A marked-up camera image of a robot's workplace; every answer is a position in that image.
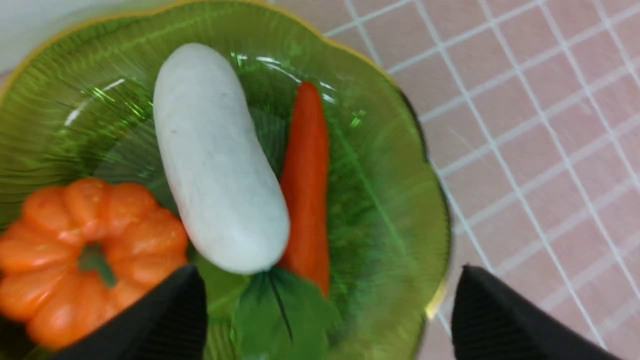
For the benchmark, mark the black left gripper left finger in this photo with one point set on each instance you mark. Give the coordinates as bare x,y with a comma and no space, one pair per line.
168,323

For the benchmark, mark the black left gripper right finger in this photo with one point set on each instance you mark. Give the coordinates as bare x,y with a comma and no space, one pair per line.
492,321

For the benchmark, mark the white radish with leaves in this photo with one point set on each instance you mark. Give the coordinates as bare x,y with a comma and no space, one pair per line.
232,207

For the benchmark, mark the orange pumpkin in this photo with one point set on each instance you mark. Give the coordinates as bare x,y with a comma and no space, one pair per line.
79,255

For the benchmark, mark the orange carrot with leaves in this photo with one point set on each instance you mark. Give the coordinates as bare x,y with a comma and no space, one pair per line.
304,182

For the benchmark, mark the green leaf-shaped plate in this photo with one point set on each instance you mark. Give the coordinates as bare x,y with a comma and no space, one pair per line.
81,105

